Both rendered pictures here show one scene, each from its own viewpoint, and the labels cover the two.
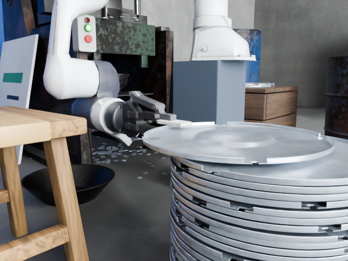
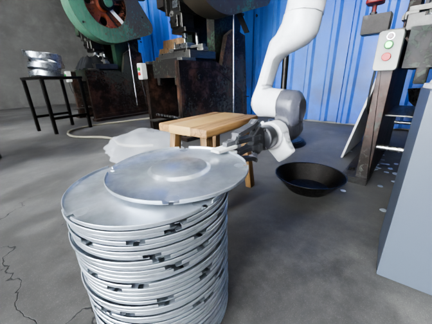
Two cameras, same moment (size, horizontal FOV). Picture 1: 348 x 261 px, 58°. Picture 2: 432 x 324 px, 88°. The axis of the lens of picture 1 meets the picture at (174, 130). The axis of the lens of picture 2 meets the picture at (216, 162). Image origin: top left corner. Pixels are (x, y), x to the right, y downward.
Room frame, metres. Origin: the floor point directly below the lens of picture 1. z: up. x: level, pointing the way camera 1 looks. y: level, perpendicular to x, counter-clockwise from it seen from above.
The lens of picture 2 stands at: (0.55, -0.54, 0.48)
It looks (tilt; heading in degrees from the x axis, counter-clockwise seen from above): 21 degrees down; 87
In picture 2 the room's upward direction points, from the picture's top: 2 degrees counter-clockwise
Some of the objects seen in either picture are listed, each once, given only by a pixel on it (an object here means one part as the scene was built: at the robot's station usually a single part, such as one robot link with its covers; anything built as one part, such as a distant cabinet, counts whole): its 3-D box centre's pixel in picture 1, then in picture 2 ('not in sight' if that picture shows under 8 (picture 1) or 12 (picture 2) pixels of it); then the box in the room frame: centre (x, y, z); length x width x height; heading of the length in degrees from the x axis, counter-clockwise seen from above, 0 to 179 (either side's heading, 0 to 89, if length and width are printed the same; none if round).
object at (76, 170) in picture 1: (70, 186); (308, 180); (1.02, 0.35, 0.04); 0.30 x 0.30 x 0.07
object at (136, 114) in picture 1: (146, 114); (245, 139); (0.67, 0.06, 0.32); 0.11 x 0.04 x 0.01; 42
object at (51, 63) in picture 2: not in sight; (54, 91); (-0.99, 2.04, 0.40); 0.45 x 0.40 x 0.79; 146
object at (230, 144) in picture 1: (233, 136); (179, 167); (0.50, -0.09, 0.31); 0.29 x 0.29 x 0.01
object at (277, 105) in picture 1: (242, 121); not in sight; (1.56, -0.34, 0.18); 0.40 x 0.38 x 0.35; 49
